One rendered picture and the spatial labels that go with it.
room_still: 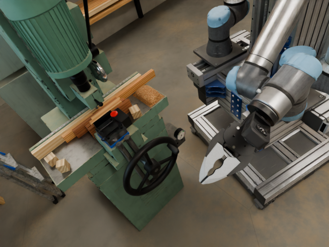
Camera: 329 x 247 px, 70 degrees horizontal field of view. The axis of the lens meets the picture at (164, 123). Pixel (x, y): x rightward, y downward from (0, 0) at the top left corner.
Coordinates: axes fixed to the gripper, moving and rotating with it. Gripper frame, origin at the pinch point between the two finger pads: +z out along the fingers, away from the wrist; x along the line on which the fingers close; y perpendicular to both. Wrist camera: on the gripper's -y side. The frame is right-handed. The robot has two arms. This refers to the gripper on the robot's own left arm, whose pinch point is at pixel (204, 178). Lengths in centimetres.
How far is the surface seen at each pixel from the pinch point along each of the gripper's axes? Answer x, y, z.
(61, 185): 35, 39, 41
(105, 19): 220, 243, -65
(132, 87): 48, 57, -7
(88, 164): 34, 43, 29
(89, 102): 50, 39, 10
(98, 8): 192, 183, -56
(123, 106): 42, 48, 2
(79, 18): 78, 36, -13
